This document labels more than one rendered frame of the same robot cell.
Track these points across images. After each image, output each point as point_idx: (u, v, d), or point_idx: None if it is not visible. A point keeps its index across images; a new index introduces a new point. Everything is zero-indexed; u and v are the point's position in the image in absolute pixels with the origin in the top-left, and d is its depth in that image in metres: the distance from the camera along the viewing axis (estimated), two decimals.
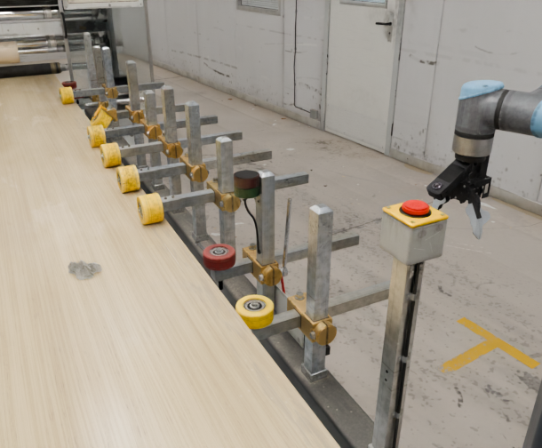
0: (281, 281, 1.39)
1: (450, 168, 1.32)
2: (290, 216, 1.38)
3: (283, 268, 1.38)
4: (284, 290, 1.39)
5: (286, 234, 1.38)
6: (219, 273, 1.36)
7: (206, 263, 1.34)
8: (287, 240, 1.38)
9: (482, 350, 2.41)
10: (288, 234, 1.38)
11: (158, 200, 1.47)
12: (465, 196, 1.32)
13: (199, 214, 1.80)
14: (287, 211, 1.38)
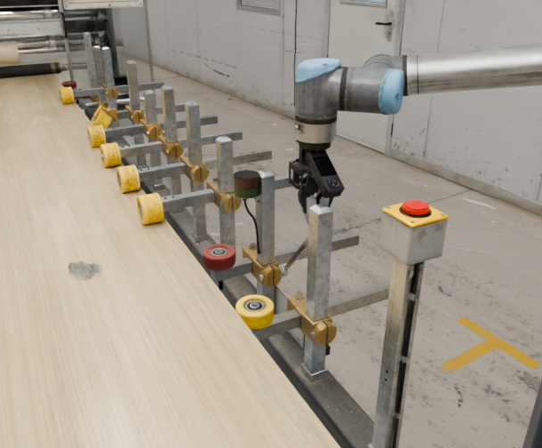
0: None
1: (317, 163, 1.17)
2: None
3: (285, 272, 1.37)
4: None
5: (301, 250, 1.32)
6: (219, 273, 1.36)
7: (206, 263, 1.34)
8: (299, 254, 1.33)
9: (482, 350, 2.41)
10: (303, 251, 1.32)
11: (158, 200, 1.47)
12: None
13: (199, 214, 1.80)
14: None
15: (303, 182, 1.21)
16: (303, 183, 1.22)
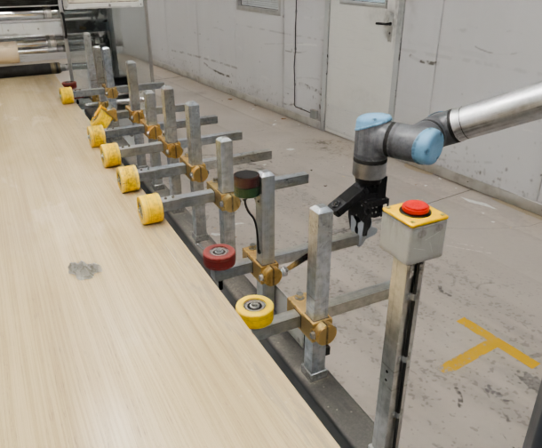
0: None
1: (350, 188, 1.49)
2: None
3: (285, 273, 1.37)
4: None
5: (305, 259, 1.31)
6: (219, 273, 1.36)
7: (206, 263, 1.34)
8: (302, 262, 1.32)
9: (482, 350, 2.41)
10: (306, 260, 1.31)
11: (158, 200, 1.47)
12: (362, 213, 1.49)
13: (199, 214, 1.80)
14: None
15: None
16: None
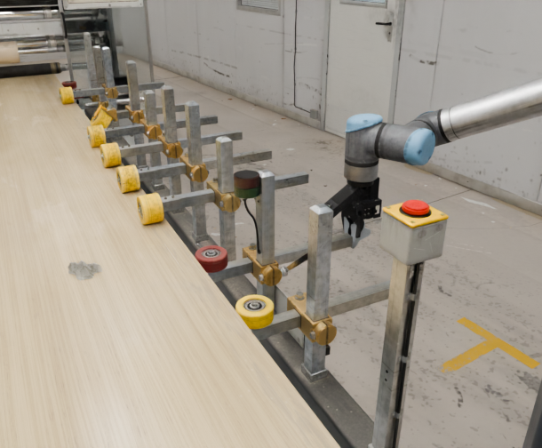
0: None
1: (342, 190, 1.48)
2: None
3: (285, 273, 1.37)
4: None
5: (305, 259, 1.31)
6: (211, 275, 1.35)
7: None
8: (302, 262, 1.32)
9: (482, 350, 2.41)
10: (306, 260, 1.31)
11: (158, 200, 1.47)
12: (354, 216, 1.48)
13: (199, 214, 1.80)
14: None
15: None
16: None
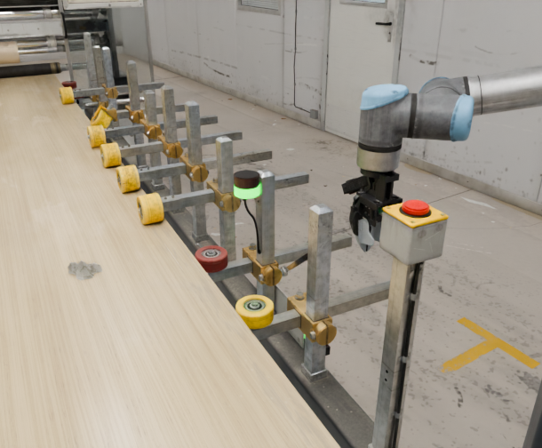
0: None
1: None
2: None
3: (285, 273, 1.37)
4: None
5: (305, 259, 1.31)
6: (211, 276, 1.35)
7: None
8: (302, 262, 1.32)
9: (482, 350, 2.41)
10: (306, 260, 1.31)
11: (158, 200, 1.47)
12: (355, 204, 1.22)
13: (199, 214, 1.80)
14: None
15: None
16: None
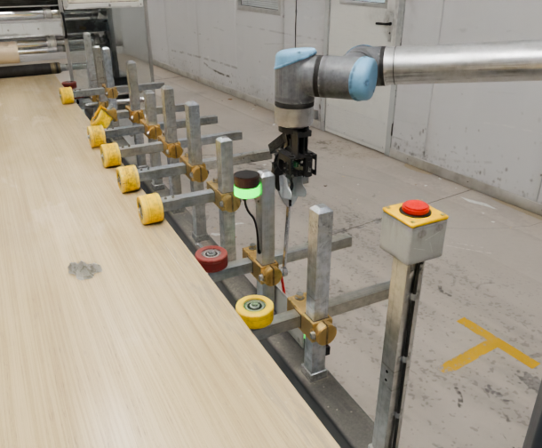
0: (281, 281, 1.39)
1: None
2: (290, 216, 1.38)
3: (283, 268, 1.38)
4: (284, 290, 1.38)
5: (286, 234, 1.38)
6: (211, 276, 1.35)
7: None
8: (286, 240, 1.38)
9: (482, 350, 2.41)
10: (288, 234, 1.38)
11: (158, 200, 1.47)
12: (277, 162, 1.32)
13: (199, 214, 1.80)
14: (286, 211, 1.38)
15: None
16: None
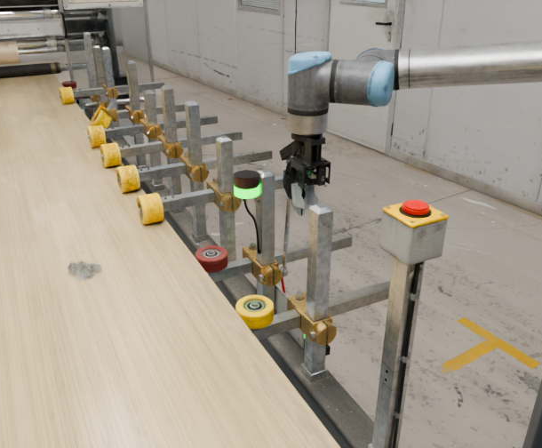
0: (281, 281, 1.39)
1: None
2: (289, 216, 1.38)
3: (283, 268, 1.38)
4: (284, 290, 1.38)
5: (286, 234, 1.38)
6: (211, 276, 1.35)
7: None
8: (286, 240, 1.38)
9: (482, 350, 2.41)
10: (288, 234, 1.38)
11: (158, 200, 1.47)
12: (289, 169, 1.28)
13: (199, 214, 1.80)
14: (286, 211, 1.38)
15: None
16: None
